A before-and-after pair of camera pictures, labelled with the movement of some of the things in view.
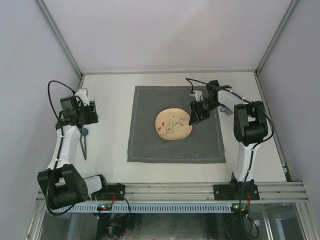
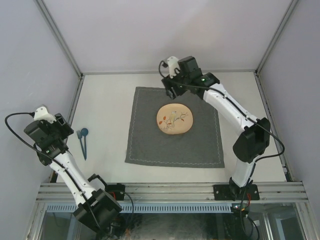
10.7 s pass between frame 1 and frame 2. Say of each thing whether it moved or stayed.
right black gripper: moved
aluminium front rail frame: stayed
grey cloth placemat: stayed
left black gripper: moved
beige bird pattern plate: moved
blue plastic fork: stayed
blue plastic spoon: stayed
